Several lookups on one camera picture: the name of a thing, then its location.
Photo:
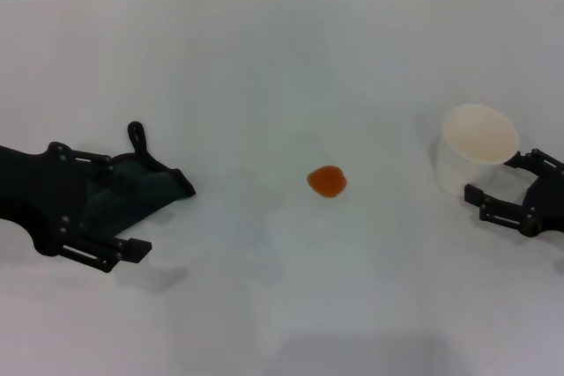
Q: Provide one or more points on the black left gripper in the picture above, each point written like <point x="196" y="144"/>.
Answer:
<point x="35" y="191"/>

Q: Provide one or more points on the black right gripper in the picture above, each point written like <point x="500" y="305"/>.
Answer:
<point x="548" y="204"/>

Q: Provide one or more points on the dark rag with loop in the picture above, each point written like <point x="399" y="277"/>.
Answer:
<point x="150" y="191"/>

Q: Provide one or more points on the white plastic cup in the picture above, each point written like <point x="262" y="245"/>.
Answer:
<point x="467" y="147"/>

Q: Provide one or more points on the small orange object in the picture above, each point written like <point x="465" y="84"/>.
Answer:
<point x="327" y="181"/>

